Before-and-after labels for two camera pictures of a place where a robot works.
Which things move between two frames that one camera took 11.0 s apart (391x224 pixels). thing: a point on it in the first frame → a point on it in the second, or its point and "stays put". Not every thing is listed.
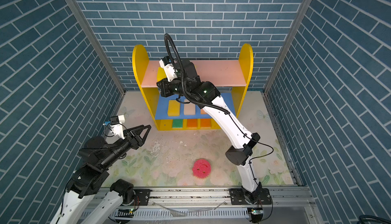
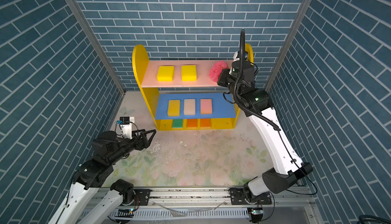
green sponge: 177,123 stays put
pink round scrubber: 201,168 → 216,68
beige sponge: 189,109 stays put
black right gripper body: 172,88 → 226,79
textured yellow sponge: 174,108 stays put
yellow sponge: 205,122 stays put
